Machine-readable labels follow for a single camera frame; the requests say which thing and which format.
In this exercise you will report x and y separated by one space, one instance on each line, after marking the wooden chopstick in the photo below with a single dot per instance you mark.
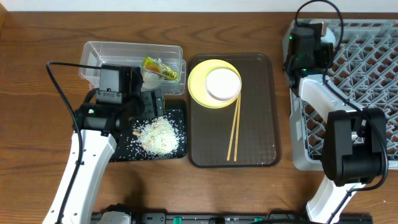
237 123
232 136

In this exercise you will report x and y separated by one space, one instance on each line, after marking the clear plastic bin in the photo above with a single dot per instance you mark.
97 53

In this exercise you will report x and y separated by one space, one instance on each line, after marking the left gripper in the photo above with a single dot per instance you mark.
154 103

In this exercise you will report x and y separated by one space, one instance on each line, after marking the pile of rice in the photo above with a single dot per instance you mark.
163 137

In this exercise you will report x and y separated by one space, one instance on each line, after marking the grey dishwasher rack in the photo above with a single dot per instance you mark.
366 71

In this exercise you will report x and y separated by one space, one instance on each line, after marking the green snack wrapper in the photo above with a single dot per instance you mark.
159 68

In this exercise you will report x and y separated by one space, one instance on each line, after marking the pink bowl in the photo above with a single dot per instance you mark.
223 84

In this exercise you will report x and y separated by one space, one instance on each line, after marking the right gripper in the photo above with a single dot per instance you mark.
325 55

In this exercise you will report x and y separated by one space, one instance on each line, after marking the brown serving tray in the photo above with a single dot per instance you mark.
211 143

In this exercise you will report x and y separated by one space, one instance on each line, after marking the black tray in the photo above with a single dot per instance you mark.
122 154

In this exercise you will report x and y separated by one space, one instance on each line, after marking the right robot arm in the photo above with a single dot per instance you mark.
354 155

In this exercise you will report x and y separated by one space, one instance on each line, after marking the light blue bowl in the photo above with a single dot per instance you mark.
329 37

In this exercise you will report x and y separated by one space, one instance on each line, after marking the yellow plate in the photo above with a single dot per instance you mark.
196 83

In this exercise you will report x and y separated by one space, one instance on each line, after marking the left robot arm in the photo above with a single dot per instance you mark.
106 112

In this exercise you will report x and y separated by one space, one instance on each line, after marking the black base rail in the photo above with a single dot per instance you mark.
157 218

